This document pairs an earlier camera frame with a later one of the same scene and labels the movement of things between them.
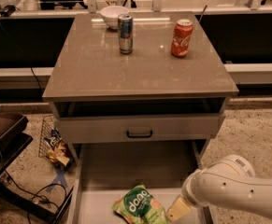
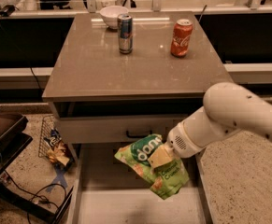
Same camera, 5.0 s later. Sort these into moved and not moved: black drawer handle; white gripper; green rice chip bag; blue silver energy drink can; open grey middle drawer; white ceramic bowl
Moved: green rice chip bag; white gripper
Not moved: open grey middle drawer; black drawer handle; blue silver energy drink can; white ceramic bowl
